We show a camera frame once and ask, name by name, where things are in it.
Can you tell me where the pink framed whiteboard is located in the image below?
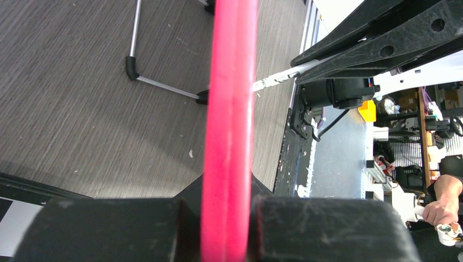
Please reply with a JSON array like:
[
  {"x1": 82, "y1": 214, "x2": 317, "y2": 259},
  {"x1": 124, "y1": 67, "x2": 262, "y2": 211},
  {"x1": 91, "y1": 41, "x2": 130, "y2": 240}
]
[{"x1": 200, "y1": 1, "x2": 258, "y2": 261}]

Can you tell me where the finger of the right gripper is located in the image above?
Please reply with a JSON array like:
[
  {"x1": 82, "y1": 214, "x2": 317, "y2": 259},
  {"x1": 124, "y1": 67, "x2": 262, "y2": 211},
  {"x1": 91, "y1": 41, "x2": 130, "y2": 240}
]
[
  {"x1": 290, "y1": 0, "x2": 434, "y2": 67},
  {"x1": 296, "y1": 0, "x2": 462, "y2": 85}
]

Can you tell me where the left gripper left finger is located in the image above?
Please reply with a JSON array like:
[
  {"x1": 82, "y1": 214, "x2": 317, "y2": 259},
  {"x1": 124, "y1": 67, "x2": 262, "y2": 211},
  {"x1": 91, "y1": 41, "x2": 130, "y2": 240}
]
[{"x1": 13, "y1": 173, "x2": 205, "y2": 262}]

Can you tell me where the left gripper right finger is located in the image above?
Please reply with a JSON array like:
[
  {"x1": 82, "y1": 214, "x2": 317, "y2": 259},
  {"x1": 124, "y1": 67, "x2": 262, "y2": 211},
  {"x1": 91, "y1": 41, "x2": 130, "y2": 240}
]
[{"x1": 247, "y1": 177, "x2": 420, "y2": 261}]

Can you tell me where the black white chessboard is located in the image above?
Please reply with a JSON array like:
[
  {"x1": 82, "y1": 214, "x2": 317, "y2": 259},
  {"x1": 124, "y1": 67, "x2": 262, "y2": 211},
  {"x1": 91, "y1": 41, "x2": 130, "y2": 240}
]
[{"x1": 1, "y1": 172, "x2": 88, "y2": 261}]

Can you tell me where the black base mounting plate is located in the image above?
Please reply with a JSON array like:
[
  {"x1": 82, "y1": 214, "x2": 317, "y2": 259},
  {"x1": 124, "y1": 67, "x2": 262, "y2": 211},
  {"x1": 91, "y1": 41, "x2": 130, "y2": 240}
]
[{"x1": 273, "y1": 86, "x2": 317, "y2": 198}]

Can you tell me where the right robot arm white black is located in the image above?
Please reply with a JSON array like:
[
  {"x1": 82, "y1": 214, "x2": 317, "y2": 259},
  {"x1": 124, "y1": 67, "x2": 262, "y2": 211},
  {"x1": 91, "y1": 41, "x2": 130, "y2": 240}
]
[{"x1": 290, "y1": 1, "x2": 462, "y2": 139}]

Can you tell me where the black white marker pen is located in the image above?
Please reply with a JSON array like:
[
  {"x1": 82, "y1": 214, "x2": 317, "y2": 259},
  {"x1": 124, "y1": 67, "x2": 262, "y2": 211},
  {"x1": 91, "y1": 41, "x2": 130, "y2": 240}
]
[{"x1": 252, "y1": 55, "x2": 334, "y2": 92}]

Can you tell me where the person hand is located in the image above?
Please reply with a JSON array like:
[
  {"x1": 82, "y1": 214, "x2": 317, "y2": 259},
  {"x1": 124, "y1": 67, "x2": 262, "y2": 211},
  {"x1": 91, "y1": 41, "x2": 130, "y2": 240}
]
[{"x1": 422, "y1": 199, "x2": 459, "y2": 226}]

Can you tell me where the black wire whiteboard stand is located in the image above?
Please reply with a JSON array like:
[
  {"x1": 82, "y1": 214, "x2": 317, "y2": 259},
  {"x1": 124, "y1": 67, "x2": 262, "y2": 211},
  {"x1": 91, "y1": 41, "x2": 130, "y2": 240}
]
[{"x1": 125, "y1": 1, "x2": 215, "y2": 105}]

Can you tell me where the person forearm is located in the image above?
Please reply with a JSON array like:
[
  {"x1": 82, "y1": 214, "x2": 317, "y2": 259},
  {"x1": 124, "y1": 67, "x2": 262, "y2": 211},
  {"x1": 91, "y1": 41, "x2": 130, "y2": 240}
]
[{"x1": 433, "y1": 175, "x2": 462, "y2": 211}]

